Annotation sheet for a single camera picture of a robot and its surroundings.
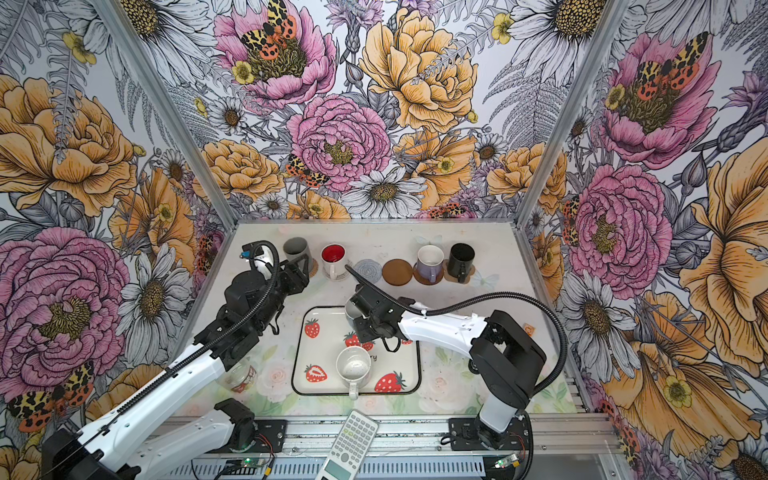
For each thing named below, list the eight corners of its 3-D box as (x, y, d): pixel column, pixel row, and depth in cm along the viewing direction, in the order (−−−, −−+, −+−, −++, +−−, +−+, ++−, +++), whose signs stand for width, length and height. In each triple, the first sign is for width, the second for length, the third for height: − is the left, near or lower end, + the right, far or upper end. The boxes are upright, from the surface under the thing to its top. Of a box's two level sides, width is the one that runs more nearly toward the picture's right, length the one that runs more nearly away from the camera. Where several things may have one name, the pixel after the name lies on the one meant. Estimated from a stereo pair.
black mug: (449, 288, 105) (454, 269, 97) (446, 261, 112) (450, 242, 104) (471, 288, 105) (478, 269, 97) (466, 261, 112) (472, 242, 104)
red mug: (321, 284, 105) (317, 269, 98) (326, 259, 112) (322, 243, 105) (344, 284, 105) (341, 269, 98) (347, 259, 112) (345, 243, 105)
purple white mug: (417, 289, 104) (419, 272, 96) (415, 262, 112) (417, 244, 104) (441, 289, 104) (446, 272, 97) (438, 262, 112) (442, 244, 104)
